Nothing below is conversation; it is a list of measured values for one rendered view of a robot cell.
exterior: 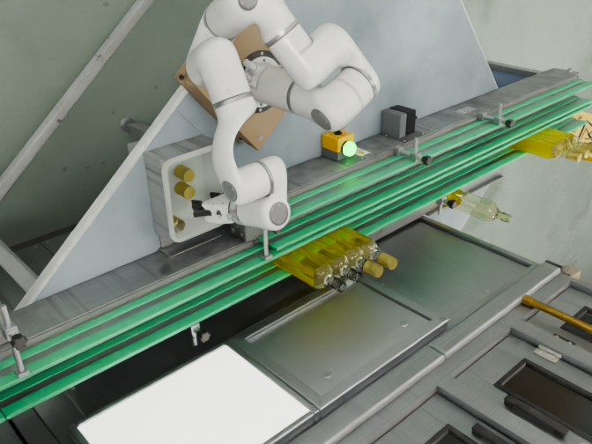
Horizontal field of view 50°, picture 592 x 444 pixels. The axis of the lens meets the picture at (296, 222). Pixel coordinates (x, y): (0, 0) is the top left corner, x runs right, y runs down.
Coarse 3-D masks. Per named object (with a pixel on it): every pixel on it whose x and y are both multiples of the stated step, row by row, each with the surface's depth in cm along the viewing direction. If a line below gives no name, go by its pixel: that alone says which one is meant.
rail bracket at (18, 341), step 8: (0, 304) 130; (0, 312) 129; (0, 320) 125; (8, 320) 122; (0, 328) 132; (8, 328) 122; (16, 328) 123; (0, 336) 133; (8, 336) 122; (16, 336) 120; (24, 336) 121; (0, 344) 134; (16, 344) 119; (24, 344) 120; (16, 352) 125; (16, 360) 126; (16, 368) 128; (24, 368) 128; (24, 376) 128
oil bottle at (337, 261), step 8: (304, 248) 173; (312, 248) 172; (320, 248) 172; (328, 248) 172; (320, 256) 169; (328, 256) 168; (336, 256) 168; (344, 256) 168; (336, 264) 166; (344, 264) 167; (336, 272) 167
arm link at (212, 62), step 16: (208, 32) 136; (192, 48) 135; (208, 48) 125; (224, 48) 126; (192, 64) 131; (208, 64) 126; (224, 64) 126; (240, 64) 129; (192, 80) 135; (208, 80) 127; (224, 80) 126; (240, 80) 127; (224, 96) 127
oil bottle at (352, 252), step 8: (320, 240) 176; (328, 240) 176; (336, 240) 176; (344, 240) 175; (336, 248) 172; (344, 248) 172; (352, 248) 172; (360, 248) 172; (352, 256) 169; (360, 256) 170; (352, 264) 170
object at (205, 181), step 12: (180, 156) 151; (192, 156) 153; (204, 156) 163; (168, 168) 158; (192, 168) 163; (204, 168) 165; (168, 180) 159; (180, 180) 162; (204, 180) 167; (216, 180) 163; (168, 192) 152; (204, 192) 168; (168, 204) 153; (180, 204) 164; (168, 216) 154; (180, 216) 166; (192, 216) 168; (192, 228) 163; (204, 228) 164; (180, 240) 159
